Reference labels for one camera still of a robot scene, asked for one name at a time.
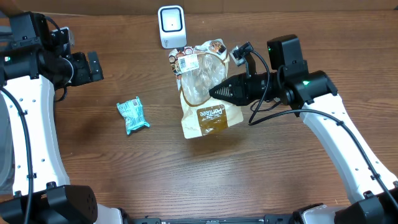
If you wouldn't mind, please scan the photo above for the white barcode scanner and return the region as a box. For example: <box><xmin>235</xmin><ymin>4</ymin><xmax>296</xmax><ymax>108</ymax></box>
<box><xmin>157</xmin><ymin>5</ymin><xmax>187</xmax><ymax>49</ymax></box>

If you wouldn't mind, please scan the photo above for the grey plastic basket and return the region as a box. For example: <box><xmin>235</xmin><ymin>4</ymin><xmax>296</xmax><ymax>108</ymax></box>
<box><xmin>0</xmin><ymin>95</ymin><xmax>15</xmax><ymax>195</ymax></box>

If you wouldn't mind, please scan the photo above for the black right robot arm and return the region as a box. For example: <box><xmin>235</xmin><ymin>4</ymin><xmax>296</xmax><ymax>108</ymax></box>
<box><xmin>210</xmin><ymin>34</ymin><xmax>397</xmax><ymax>224</ymax></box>

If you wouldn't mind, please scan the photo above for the teal snack packet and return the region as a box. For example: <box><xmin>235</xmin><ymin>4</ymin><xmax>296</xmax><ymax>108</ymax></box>
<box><xmin>116</xmin><ymin>96</ymin><xmax>150</xmax><ymax>135</ymax></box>

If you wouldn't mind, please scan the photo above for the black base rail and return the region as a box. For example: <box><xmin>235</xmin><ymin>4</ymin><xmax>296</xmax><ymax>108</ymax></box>
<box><xmin>122</xmin><ymin>214</ymin><xmax>299</xmax><ymax>224</ymax></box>

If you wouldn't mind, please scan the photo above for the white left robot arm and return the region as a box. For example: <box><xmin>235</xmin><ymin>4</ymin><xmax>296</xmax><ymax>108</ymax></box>
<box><xmin>1</xmin><ymin>12</ymin><xmax>128</xmax><ymax>223</ymax></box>

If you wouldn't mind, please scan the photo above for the clear snack bag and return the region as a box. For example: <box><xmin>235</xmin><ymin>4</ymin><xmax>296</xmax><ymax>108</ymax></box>
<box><xmin>169</xmin><ymin>39</ymin><xmax>243</xmax><ymax>139</ymax></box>

